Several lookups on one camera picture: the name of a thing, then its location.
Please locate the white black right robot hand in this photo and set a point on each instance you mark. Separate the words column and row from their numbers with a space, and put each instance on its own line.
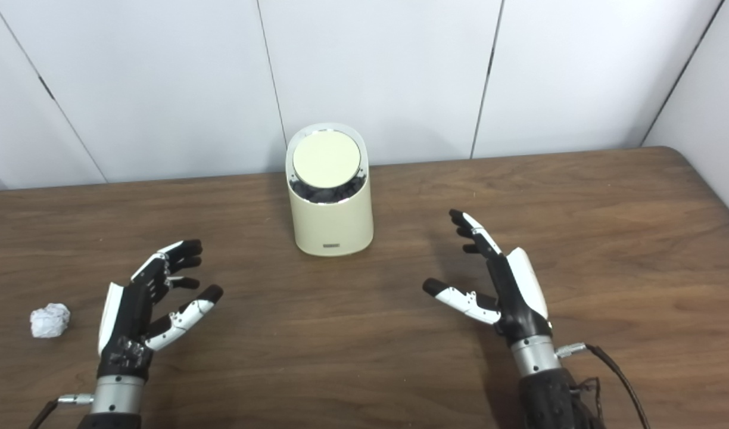
column 519, row 298

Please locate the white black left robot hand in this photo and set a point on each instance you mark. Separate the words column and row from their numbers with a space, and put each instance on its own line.
column 121, row 316

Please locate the white paper ball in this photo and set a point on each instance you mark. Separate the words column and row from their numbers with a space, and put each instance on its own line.
column 50, row 320

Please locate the cream round bin lid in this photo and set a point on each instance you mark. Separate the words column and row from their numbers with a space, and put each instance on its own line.
column 326, row 158

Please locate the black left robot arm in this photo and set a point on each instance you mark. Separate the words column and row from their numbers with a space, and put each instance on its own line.
column 117, row 396

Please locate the cream-colored bin body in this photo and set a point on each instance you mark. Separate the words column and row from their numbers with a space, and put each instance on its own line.
column 332, row 226

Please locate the black bin liner bag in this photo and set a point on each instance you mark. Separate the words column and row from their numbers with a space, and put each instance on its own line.
column 329, row 193

